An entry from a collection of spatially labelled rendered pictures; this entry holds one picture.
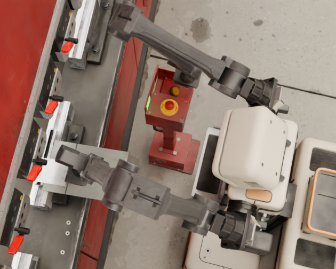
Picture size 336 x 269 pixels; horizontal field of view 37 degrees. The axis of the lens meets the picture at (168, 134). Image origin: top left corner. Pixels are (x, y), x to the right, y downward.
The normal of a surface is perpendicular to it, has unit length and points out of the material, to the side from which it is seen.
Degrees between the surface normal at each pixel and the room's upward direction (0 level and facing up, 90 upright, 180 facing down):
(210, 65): 32
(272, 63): 0
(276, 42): 0
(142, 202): 13
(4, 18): 90
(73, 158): 26
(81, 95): 0
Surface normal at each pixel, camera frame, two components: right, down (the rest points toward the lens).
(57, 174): 0.00, -0.32
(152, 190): -0.01, -0.10
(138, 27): 0.24, 0.18
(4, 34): 0.99, 0.16
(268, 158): 0.72, -0.04
